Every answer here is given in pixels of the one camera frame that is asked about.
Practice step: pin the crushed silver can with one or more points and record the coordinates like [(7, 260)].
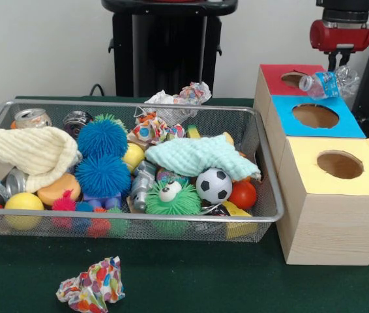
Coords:
[(31, 119)]

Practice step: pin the green fuzzy toy with eyes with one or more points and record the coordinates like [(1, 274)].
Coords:
[(175, 201)]

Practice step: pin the grey robot toy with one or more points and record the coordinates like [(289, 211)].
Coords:
[(143, 188)]

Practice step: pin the cream waffle cloth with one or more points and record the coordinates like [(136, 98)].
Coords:
[(25, 153)]

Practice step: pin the wooden box with three holes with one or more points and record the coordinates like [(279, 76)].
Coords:
[(331, 215)]

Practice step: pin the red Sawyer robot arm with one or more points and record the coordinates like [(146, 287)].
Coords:
[(344, 12)]

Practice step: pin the yellow ball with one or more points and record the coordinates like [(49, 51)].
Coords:
[(23, 208), (134, 156)]

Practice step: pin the blue spiky ball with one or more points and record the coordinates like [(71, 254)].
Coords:
[(103, 137), (103, 175)]

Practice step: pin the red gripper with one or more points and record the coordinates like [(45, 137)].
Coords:
[(341, 36)]

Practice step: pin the black and white soccer ball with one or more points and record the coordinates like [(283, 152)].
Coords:
[(214, 186)]

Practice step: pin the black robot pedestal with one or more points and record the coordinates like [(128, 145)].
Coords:
[(168, 52)]

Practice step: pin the mint green waffle cloth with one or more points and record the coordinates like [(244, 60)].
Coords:
[(197, 156)]

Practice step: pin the orange round disc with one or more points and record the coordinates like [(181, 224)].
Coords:
[(57, 189)]

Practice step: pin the red ball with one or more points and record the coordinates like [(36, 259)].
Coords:
[(244, 193)]

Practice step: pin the yellow cheese wedge toy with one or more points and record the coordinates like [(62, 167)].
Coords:
[(236, 212)]

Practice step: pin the crushed clear plastic bottle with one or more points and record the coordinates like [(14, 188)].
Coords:
[(324, 85)]

